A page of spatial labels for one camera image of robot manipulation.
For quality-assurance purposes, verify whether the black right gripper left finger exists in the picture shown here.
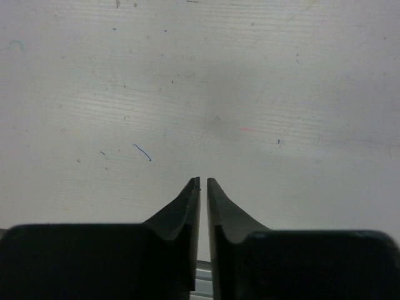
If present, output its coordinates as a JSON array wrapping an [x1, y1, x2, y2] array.
[[1, 177, 200, 299]]

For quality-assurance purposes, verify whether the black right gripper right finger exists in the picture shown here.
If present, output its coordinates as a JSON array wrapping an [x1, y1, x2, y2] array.
[[207, 178, 399, 299]]

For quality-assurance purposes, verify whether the aluminium mounting rail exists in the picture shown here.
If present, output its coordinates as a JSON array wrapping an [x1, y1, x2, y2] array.
[[189, 261, 214, 300]]

